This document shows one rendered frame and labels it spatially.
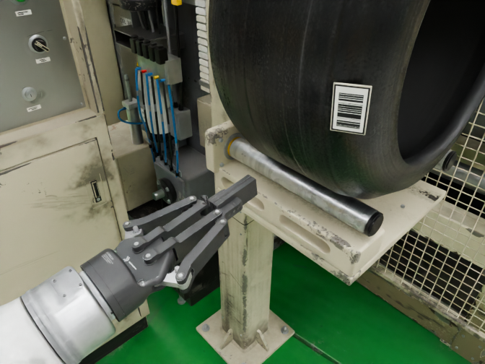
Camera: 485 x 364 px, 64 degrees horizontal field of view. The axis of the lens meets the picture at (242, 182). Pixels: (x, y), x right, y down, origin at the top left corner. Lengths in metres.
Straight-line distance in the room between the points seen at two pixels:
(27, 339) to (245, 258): 0.80
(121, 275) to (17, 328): 0.10
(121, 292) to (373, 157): 0.34
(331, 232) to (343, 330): 0.97
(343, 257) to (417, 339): 1.04
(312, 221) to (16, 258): 0.75
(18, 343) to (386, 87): 0.45
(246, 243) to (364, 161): 0.64
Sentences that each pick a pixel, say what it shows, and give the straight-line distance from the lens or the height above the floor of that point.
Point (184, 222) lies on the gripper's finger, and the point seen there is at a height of 1.00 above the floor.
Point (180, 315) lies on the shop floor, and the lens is 1.64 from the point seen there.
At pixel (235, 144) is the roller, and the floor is 0.92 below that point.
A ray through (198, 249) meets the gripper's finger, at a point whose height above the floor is 1.00.
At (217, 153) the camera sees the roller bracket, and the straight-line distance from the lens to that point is 0.81.
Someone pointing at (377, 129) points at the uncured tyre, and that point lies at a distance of 0.49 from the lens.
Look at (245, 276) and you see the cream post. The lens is 1.20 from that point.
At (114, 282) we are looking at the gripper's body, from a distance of 0.43.
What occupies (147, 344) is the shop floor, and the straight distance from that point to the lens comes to 1.59.
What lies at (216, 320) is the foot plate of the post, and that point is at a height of 0.01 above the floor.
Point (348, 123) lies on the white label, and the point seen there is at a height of 1.12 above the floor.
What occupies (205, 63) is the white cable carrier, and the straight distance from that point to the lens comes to 0.95.
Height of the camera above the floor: 1.32
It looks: 36 degrees down
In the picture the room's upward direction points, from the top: straight up
